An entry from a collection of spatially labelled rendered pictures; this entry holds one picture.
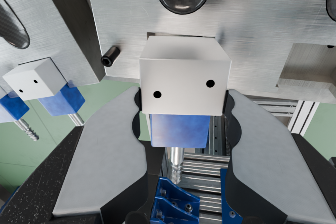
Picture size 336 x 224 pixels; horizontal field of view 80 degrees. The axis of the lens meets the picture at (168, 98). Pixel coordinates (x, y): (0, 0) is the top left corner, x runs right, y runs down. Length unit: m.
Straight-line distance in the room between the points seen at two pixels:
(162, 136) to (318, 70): 0.15
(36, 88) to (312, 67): 0.28
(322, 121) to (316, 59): 1.37
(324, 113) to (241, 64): 1.38
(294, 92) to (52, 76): 0.30
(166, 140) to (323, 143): 1.63
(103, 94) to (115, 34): 1.34
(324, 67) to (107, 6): 0.19
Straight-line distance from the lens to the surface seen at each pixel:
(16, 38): 0.30
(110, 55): 0.17
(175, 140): 0.15
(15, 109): 0.37
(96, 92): 1.52
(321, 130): 1.65
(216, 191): 0.55
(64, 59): 0.26
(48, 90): 0.27
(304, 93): 0.32
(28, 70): 0.27
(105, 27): 0.18
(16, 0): 0.26
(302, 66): 0.22
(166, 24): 0.16
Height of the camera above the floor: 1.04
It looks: 50 degrees down
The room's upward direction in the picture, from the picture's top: 165 degrees counter-clockwise
